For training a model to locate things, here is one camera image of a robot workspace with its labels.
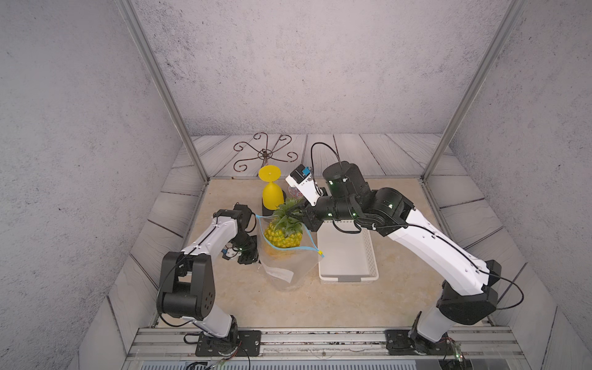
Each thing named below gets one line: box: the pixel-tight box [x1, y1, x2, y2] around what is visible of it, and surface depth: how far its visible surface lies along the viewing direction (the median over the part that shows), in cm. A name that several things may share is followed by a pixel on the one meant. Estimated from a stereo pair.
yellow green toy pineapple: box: [264, 197, 305, 249], surface depth 61 cm
